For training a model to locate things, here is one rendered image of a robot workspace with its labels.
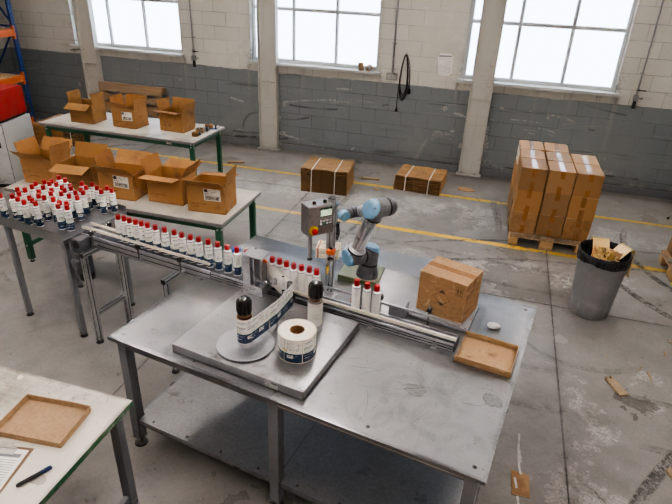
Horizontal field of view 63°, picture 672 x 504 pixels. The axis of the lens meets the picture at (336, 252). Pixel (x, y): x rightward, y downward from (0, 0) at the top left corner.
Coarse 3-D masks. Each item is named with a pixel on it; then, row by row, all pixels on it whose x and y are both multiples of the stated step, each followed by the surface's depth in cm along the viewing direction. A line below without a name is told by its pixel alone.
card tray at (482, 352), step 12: (468, 336) 319; (480, 336) 315; (468, 348) 309; (480, 348) 309; (492, 348) 310; (504, 348) 310; (516, 348) 308; (456, 360) 298; (468, 360) 294; (480, 360) 300; (492, 360) 300; (504, 360) 300; (492, 372) 291; (504, 372) 288
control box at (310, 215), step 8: (312, 200) 324; (320, 200) 325; (304, 208) 319; (312, 208) 316; (320, 208) 318; (304, 216) 321; (312, 216) 318; (328, 216) 324; (304, 224) 324; (312, 224) 320; (328, 224) 326; (304, 232) 326; (320, 232) 326; (328, 232) 328
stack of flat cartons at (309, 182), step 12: (312, 156) 770; (300, 168) 728; (312, 168) 727; (324, 168) 729; (336, 168) 731; (348, 168) 733; (312, 180) 731; (324, 180) 727; (336, 180) 724; (348, 180) 729; (324, 192) 734; (336, 192) 730
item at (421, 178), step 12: (408, 168) 777; (420, 168) 778; (432, 168) 779; (396, 180) 752; (408, 180) 746; (420, 180) 740; (432, 180) 735; (444, 180) 764; (420, 192) 748; (432, 192) 743
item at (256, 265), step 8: (248, 264) 333; (256, 264) 334; (248, 272) 335; (256, 272) 336; (248, 280) 338; (256, 280) 339; (264, 280) 345; (248, 288) 341; (256, 288) 338; (264, 288) 339
